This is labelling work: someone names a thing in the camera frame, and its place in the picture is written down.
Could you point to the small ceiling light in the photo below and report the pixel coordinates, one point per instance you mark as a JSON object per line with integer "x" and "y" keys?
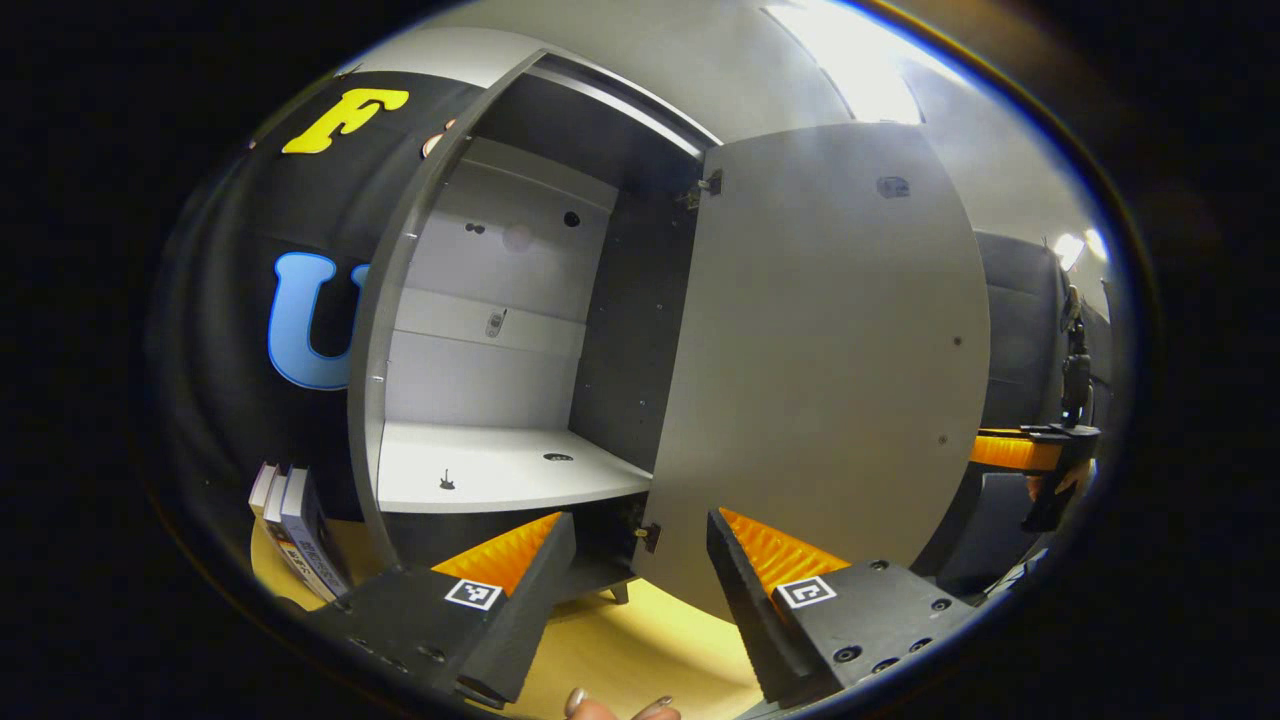
{"x": 1078, "y": 246}

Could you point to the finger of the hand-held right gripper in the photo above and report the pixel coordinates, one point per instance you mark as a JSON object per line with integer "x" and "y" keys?
{"x": 1010, "y": 452}

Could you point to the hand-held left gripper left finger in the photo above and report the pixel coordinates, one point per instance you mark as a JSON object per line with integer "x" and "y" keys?
{"x": 525, "y": 610}

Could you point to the metal door hinge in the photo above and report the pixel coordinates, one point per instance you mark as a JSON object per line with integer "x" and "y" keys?
{"x": 700, "y": 190}
{"x": 646, "y": 536}

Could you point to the long ceiling light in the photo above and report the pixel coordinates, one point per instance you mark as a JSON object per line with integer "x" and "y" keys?
{"x": 850, "y": 60}

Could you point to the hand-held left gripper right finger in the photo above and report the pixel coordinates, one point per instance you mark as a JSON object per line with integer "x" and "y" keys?
{"x": 750, "y": 610}

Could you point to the dark grey cabinet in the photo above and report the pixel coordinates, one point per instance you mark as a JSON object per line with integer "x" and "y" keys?
{"x": 630, "y": 330}

